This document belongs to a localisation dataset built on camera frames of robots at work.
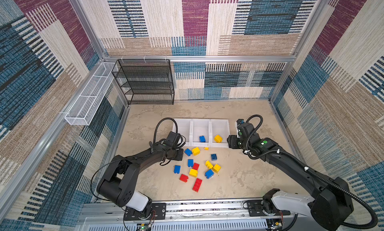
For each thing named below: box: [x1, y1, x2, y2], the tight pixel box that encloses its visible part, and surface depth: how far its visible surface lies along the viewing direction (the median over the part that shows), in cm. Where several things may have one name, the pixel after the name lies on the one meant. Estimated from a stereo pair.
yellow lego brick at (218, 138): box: [214, 134, 223, 143], surface depth 98 cm
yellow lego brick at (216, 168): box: [212, 164, 221, 174], surface depth 86 cm
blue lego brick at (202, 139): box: [199, 135, 206, 143], surface depth 98 cm
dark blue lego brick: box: [211, 153, 218, 161], surface depth 91 cm
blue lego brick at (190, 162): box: [187, 159, 194, 168], surface depth 90 cm
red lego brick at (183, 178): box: [179, 173, 189, 183], surface depth 85 cm
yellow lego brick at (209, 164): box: [205, 160, 214, 170], surface depth 88 cm
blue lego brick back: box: [184, 148, 193, 157], surface depth 95 cm
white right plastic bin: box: [210, 119, 231, 148], surface depth 98 cm
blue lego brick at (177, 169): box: [174, 165, 181, 174], surface depth 89 cm
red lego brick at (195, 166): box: [192, 162, 200, 171], surface depth 89 cm
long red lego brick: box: [192, 178, 203, 193], surface depth 82 cm
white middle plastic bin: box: [191, 118, 212, 147], surface depth 101 cm
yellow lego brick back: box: [192, 147, 201, 156], surface depth 93 cm
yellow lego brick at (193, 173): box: [189, 168, 199, 178], surface depth 85 cm
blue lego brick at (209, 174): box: [204, 169, 215, 180], surface depth 85 cm
